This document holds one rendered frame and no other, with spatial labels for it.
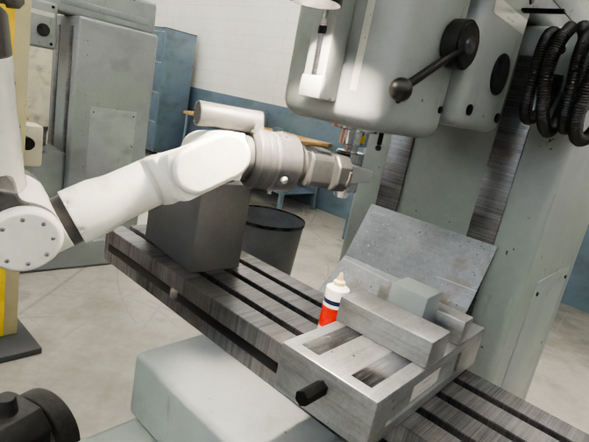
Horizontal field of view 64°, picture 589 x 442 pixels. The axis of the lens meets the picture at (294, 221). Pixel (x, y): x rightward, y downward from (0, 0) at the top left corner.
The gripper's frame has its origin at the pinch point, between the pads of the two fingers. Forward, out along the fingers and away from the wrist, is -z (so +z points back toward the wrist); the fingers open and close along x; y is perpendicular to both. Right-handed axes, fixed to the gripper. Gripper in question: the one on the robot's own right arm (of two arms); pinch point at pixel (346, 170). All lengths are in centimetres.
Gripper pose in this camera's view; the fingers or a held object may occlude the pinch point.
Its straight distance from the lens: 78.7
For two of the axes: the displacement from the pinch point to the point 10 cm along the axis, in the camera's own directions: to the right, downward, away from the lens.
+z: -8.6, -0.5, -5.0
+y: -2.0, 9.5, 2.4
